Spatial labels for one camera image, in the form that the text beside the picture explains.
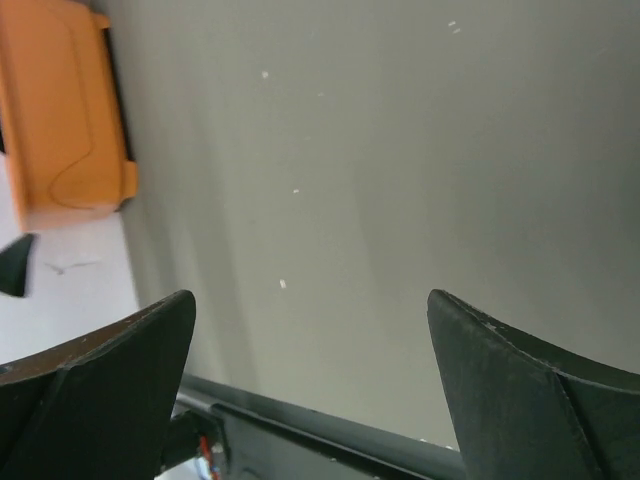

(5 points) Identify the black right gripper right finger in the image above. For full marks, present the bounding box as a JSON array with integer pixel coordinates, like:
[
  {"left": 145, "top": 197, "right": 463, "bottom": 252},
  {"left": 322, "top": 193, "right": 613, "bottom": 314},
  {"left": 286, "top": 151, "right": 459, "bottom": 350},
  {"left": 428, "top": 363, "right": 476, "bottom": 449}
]
[{"left": 427, "top": 290, "right": 639, "bottom": 479}]

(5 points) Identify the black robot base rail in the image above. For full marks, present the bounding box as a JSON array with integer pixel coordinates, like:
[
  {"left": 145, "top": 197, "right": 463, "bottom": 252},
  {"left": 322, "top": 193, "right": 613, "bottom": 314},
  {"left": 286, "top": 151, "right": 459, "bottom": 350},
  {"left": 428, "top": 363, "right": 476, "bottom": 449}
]
[{"left": 176, "top": 374, "right": 467, "bottom": 479}]

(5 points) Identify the orange plastic bin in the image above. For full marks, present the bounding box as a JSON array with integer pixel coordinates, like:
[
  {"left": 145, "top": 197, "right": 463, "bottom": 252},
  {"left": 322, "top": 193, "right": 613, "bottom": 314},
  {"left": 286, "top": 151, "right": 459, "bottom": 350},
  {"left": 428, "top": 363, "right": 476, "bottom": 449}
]
[{"left": 1, "top": 1, "right": 138, "bottom": 231}]

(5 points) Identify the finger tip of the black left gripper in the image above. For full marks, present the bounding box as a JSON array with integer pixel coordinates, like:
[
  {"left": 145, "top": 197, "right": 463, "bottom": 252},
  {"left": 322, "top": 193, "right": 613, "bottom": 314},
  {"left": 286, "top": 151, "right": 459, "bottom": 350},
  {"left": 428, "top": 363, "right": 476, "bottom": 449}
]
[{"left": 0, "top": 233, "right": 38, "bottom": 298}]

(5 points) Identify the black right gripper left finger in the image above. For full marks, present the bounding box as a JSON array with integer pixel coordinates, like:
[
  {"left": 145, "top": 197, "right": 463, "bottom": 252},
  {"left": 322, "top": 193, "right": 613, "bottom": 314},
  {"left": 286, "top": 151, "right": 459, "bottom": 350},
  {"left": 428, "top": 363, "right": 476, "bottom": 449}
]
[{"left": 1, "top": 290, "right": 196, "bottom": 479}]

